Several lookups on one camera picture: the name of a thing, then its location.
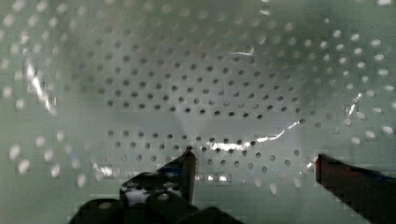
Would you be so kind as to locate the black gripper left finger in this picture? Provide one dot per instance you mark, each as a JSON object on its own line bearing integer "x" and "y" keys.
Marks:
{"x": 160, "y": 197}

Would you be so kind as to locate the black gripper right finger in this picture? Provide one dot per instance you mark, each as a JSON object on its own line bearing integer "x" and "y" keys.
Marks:
{"x": 367, "y": 192}

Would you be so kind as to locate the mint green plastic strainer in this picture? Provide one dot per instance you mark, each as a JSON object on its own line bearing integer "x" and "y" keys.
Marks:
{"x": 95, "y": 92}

